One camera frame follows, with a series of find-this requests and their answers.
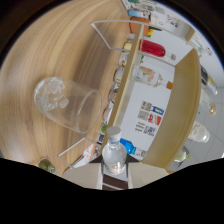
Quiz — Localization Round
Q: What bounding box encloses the green label cup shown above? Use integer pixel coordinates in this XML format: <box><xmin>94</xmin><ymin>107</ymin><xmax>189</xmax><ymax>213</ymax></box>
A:
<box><xmin>99</xmin><ymin>123</ymin><xmax>109</xmax><ymax>135</ymax></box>

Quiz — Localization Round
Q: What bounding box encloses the grey printed wall sheet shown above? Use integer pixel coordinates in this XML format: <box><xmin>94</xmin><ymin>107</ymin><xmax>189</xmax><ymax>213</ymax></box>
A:
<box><xmin>134</xmin><ymin>121</ymin><xmax>145</xmax><ymax>134</ymax></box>
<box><xmin>140</xmin><ymin>100</ymin><xmax>153</xmax><ymax>113</ymax></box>
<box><xmin>137</xmin><ymin>109</ymin><xmax>150</xmax><ymax>121</ymax></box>

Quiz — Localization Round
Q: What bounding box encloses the orange basket with fruit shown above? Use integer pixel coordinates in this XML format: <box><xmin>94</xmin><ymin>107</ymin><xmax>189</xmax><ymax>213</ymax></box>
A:
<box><xmin>129</xmin><ymin>16</ymin><xmax>151</xmax><ymax>34</ymax></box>

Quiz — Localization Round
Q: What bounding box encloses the clear glass tumbler with ice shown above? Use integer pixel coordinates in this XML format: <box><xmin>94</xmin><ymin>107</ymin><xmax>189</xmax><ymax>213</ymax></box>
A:
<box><xmin>33</xmin><ymin>76</ymin><xmax>103</xmax><ymax>135</ymax></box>

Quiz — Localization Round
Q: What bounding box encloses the clear bottle with red label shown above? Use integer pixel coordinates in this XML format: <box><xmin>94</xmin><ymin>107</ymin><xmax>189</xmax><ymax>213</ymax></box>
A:
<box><xmin>101</xmin><ymin>125</ymin><xmax>128</xmax><ymax>177</ymax></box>

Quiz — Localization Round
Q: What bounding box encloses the red wall poster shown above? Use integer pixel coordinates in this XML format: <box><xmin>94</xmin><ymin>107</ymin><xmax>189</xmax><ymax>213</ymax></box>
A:
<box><xmin>147</xmin><ymin>113</ymin><xmax>163</xmax><ymax>126</ymax></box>

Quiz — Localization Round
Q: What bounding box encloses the clear bottle with orange cap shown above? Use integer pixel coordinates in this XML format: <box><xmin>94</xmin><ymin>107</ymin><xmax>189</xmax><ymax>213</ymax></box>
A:
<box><xmin>132</xmin><ymin>64</ymin><xmax>174</xmax><ymax>90</ymax></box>

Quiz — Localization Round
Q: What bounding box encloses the clear bottle with green cap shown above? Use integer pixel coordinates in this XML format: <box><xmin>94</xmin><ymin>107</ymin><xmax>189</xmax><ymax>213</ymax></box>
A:
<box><xmin>174</xmin><ymin>146</ymin><xmax>192</xmax><ymax>164</ymax></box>

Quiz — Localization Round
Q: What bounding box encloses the orange printed paper sheet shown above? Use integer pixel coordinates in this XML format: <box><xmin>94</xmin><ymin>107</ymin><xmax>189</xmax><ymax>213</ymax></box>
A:
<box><xmin>81</xmin><ymin>143</ymin><xmax>101</xmax><ymax>164</ymax></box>

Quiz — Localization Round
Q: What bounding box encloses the small blue and white bottle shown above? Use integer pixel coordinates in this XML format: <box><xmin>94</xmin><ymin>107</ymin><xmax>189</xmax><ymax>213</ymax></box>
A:
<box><xmin>128</xmin><ymin>9</ymin><xmax>151</xmax><ymax>18</ymax></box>

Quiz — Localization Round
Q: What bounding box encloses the multicoloured wall poster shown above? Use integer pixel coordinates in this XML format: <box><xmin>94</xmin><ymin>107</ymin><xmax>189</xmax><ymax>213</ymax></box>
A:
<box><xmin>143</xmin><ymin>124</ymin><xmax>158</xmax><ymax>137</ymax></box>

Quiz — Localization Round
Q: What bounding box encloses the two-tier wooden shelf rack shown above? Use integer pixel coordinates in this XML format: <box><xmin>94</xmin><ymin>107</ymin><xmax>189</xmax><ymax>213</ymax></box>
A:
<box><xmin>57</xmin><ymin>18</ymin><xmax>203</xmax><ymax>170</ymax></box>

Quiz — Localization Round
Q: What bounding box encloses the glass jar with wooden lid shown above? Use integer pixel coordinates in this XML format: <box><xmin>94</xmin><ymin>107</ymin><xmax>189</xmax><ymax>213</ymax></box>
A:
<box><xmin>199</xmin><ymin>89</ymin><xmax>218</xmax><ymax>118</ymax></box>

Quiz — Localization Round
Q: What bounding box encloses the red liquid glass bottle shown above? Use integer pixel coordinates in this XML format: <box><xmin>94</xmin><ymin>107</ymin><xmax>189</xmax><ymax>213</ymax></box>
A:
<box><xmin>138</xmin><ymin>38</ymin><xmax>177</xmax><ymax>62</ymax></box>

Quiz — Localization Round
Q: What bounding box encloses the cream yellow cup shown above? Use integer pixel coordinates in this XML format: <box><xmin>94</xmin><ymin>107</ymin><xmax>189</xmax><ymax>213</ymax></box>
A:
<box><xmin>122</xmin><ymin>40</ymin><xmax>133</xmax><ymax>52</ymax></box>

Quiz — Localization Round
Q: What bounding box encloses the blue wall poster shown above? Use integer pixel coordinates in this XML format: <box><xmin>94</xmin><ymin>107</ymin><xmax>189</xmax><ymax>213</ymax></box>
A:
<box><xmin>151</xmin><ymin>105</ymin><xmax>165</xmax><ymax>116</ymax></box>

